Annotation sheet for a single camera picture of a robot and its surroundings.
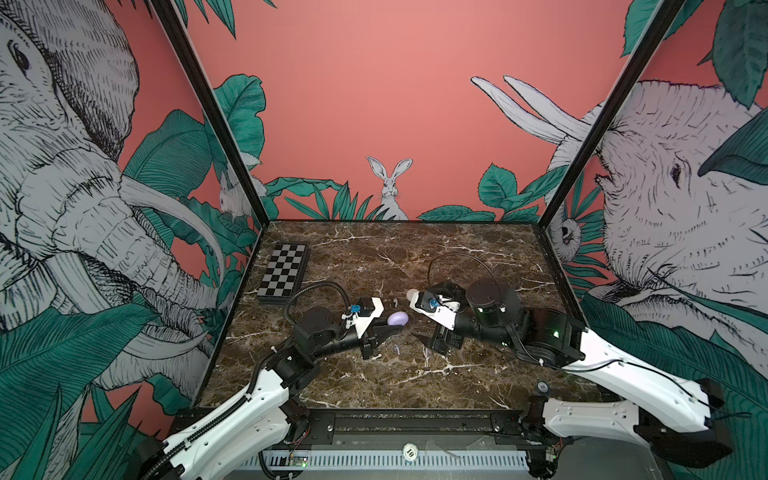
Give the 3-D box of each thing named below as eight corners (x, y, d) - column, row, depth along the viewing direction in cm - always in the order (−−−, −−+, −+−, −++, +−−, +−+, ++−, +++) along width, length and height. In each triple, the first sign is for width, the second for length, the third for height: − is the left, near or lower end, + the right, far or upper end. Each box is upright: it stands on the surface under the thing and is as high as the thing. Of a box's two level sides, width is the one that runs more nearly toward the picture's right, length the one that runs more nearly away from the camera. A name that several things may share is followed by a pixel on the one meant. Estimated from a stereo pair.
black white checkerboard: (259, 304, 99) (254, 298, 96) (277, 248, 114) (274, 241, 111) (298, 304, 99) (294, 298, 96) (311, 248, 115) (308, 241, 111)
